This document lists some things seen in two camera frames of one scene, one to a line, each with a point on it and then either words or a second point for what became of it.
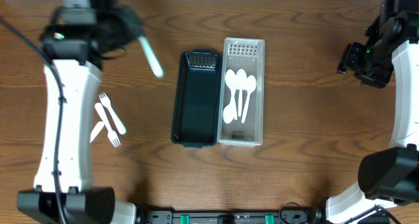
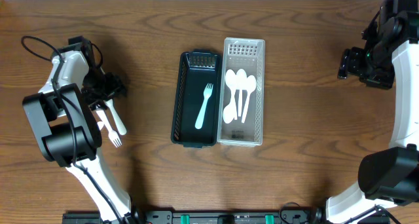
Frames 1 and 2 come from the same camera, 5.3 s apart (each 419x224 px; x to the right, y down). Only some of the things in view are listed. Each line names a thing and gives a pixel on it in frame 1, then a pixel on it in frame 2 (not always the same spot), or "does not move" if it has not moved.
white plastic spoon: (251, 84) does not move
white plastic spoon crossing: (241, 80) does not move
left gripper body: (127, 25) → (107, 91)
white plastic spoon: (231, 80) does not move
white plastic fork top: (151, 57) → (207, 93)
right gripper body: (354, 57) does not move
